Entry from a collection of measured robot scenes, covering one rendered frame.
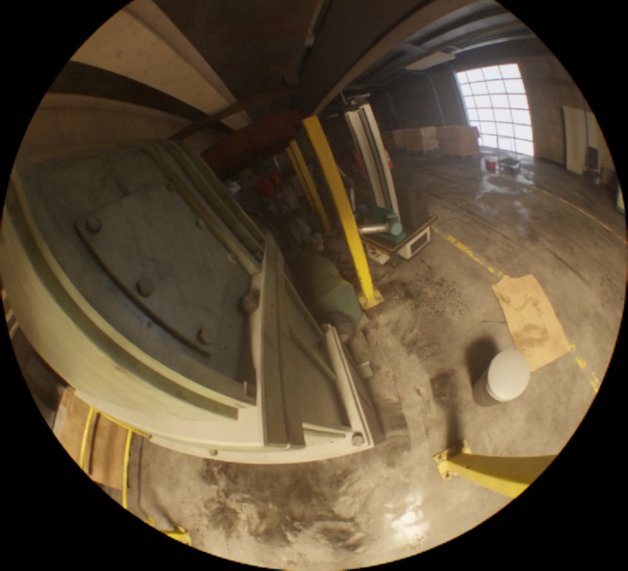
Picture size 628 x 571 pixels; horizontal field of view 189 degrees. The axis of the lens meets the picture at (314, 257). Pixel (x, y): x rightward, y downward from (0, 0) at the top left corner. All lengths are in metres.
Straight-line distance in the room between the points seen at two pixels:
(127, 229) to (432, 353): 1.69
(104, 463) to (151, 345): 3.44
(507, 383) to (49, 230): 1.45
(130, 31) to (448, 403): 1.92
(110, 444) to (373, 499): 3.10
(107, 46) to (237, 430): 0.53
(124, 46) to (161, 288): 0.40
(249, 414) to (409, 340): 1.56
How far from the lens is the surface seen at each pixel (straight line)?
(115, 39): 0.42
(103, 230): 0.21
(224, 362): 0.23
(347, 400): 0.68
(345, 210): 1.37
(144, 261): 0.21
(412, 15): 0.40
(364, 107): 1.93
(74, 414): 3.37
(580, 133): 8.12
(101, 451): 3.53
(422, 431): 1.51
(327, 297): 0.99
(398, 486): 1.56
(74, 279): 0.16
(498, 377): 1.29
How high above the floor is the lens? 1.50
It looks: 31 degrees down
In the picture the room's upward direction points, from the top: 25 degrees counter-clockwise
